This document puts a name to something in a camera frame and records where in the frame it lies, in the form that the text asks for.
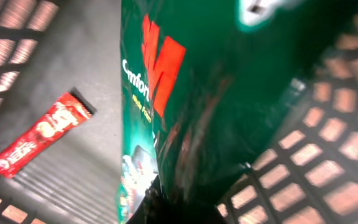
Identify green 3M gloves packet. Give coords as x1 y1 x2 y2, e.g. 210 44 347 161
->
116 0 358 223

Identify red coffee stick sachet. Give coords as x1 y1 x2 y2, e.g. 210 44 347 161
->
0 88 96 179

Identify grey plastic basket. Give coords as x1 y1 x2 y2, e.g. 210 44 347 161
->
0 1 358 223

